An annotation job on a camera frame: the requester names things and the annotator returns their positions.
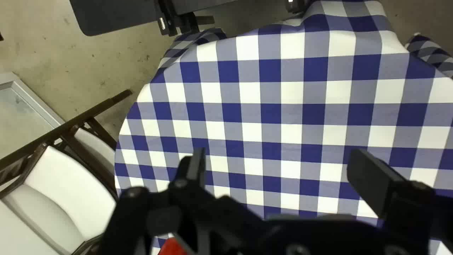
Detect black platform with orange clamps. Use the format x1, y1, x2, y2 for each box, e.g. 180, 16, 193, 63
70, 0, 220, 38

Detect dark folding chair white seat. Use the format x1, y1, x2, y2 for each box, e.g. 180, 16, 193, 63
0, 89, 135, 255

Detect blue white checkered tablecloth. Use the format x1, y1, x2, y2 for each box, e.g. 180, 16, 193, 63
112, 0, 453, 255

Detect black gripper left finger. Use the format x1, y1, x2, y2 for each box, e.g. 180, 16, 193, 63
186, 147, 209, 188

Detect white framed panel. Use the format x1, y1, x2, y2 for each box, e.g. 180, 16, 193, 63
0, 72, 66, 159

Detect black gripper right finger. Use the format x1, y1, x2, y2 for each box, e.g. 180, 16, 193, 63
347, 147, 422, 219

